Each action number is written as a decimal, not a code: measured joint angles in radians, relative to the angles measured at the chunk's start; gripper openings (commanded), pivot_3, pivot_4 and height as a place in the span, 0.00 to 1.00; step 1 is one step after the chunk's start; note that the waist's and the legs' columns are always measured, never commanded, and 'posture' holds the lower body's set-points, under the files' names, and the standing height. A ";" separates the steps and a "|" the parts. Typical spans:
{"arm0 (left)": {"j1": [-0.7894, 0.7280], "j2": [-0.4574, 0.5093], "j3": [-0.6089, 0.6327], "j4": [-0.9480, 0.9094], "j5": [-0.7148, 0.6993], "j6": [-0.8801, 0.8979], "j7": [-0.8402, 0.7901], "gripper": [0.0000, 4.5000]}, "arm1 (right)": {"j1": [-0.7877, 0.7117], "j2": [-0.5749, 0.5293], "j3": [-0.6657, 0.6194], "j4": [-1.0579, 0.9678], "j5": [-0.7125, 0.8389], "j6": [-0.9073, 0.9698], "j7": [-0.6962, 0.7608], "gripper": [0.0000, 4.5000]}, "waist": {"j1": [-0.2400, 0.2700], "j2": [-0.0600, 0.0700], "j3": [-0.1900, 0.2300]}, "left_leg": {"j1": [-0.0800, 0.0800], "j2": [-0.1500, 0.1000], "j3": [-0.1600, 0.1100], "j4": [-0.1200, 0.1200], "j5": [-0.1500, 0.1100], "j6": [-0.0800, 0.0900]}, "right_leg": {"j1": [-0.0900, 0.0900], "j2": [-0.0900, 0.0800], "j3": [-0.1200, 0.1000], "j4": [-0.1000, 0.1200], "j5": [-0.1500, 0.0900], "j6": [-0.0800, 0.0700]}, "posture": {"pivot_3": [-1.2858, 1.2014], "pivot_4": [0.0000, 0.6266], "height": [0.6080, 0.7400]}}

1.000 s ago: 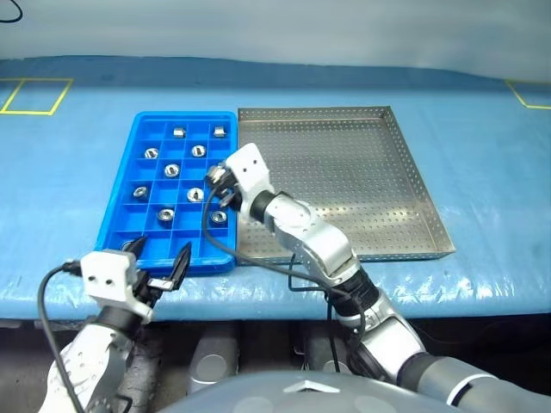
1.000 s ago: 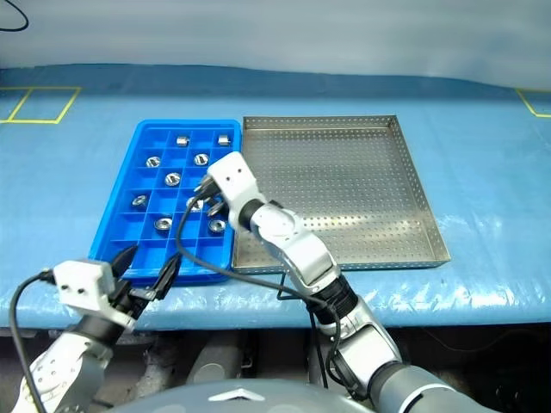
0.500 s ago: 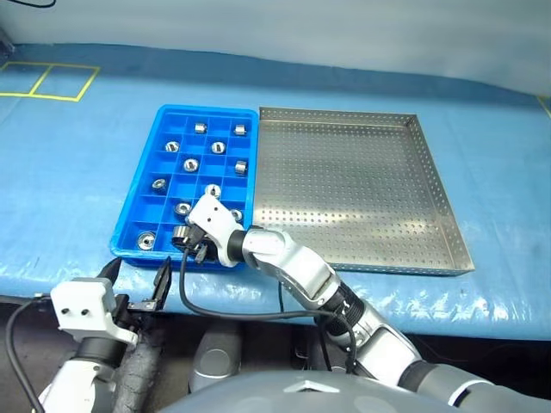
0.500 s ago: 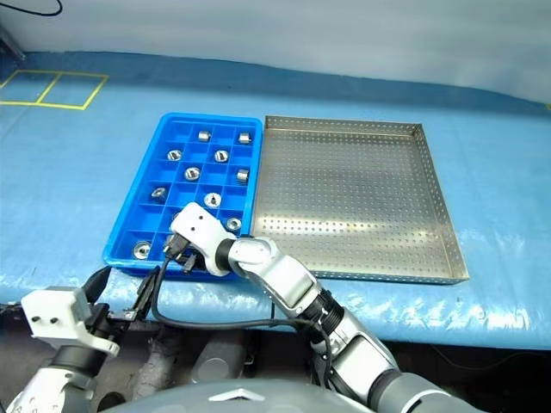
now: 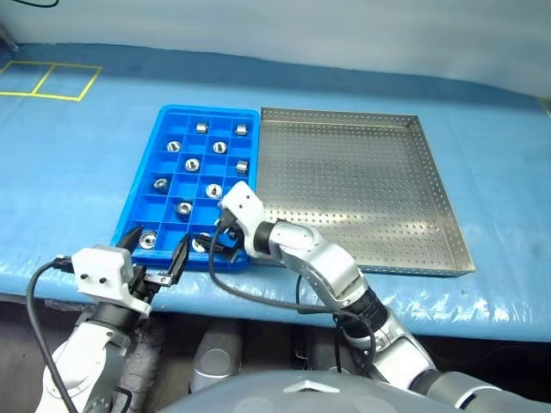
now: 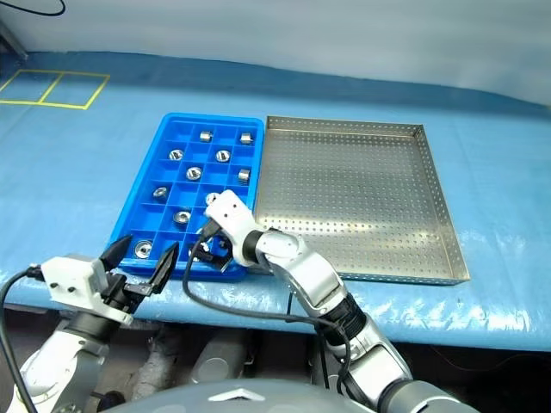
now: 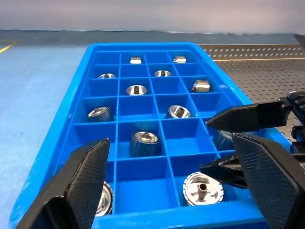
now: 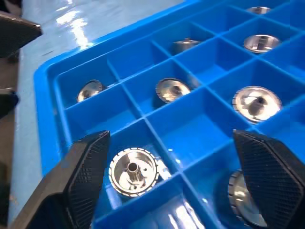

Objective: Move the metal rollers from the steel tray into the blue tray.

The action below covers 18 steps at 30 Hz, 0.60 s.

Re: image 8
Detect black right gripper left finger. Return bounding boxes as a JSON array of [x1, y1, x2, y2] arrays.
[[8, 130, 112, 229]]

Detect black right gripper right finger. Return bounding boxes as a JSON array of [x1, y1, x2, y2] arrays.
[[233, 129, 305, 229]]

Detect blue compartment tray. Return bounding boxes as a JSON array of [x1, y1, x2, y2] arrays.
[[33, 0, 305, 229]]

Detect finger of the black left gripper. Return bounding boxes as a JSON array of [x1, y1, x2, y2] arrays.
[[0, 11, 43, 59], [0, 87, 20, 120]]

